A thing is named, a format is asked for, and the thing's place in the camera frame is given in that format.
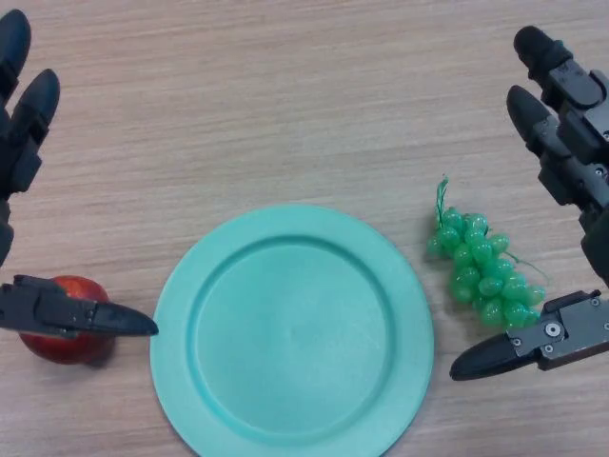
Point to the green grape bunch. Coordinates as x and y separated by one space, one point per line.
480 271

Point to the green round plate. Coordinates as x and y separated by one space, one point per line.
291 331

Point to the red apple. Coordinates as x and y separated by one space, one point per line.
76 345

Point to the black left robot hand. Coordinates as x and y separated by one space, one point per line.
24 143

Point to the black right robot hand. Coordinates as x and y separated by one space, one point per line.
571 128

